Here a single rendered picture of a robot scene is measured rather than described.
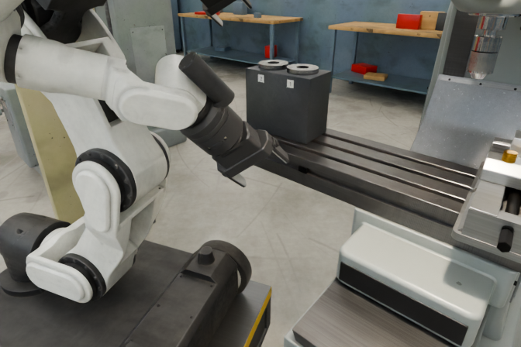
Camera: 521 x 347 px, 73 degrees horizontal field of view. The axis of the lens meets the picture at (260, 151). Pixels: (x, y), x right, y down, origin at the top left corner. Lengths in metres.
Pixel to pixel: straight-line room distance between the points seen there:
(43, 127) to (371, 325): 1.70
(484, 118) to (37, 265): 1.25
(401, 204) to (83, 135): 0.68
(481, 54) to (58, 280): 1.06
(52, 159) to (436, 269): 1.79
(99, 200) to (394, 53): 4.94
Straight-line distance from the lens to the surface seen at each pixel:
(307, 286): 1.88
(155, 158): 0.78
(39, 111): 1.99
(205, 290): 1.06
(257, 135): 0.66
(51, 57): 0.54
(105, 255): 0.94
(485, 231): 0.71
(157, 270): 1.17
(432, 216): 0.84
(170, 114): 0.53
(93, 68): 0.54
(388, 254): 0.82
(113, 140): 0.73
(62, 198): 2.18
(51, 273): 1.05
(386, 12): 5.40
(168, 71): 0.57
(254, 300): 1.27
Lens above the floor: 1.36
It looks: 26 degrees down
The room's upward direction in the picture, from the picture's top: straight up
